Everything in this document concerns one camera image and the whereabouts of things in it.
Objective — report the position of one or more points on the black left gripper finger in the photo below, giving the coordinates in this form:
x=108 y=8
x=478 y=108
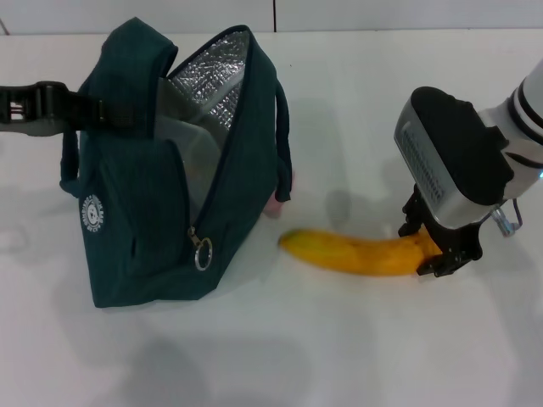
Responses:
x=106 y=115

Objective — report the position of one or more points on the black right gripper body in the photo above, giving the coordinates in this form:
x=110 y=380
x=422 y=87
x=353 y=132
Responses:
x=458 y=243

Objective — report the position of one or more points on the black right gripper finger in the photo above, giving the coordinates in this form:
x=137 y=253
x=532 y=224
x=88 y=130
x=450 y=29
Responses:
x=441 y=265
x=413 y=216

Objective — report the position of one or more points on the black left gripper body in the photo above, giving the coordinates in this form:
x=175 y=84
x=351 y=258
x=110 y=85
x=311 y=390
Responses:
x=34 y=106

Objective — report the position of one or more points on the yellow banana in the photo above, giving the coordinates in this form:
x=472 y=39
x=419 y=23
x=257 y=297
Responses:
x=360 y=254

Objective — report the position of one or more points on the dark teal insulated lunch bag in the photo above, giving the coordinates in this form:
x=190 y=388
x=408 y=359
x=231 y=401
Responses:
x=140 y=220

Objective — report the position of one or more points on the pink peach toy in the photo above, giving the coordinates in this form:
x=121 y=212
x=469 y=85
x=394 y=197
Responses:
x=275 y=207

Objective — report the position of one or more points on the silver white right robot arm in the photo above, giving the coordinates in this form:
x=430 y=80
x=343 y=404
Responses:
x=526 y=106

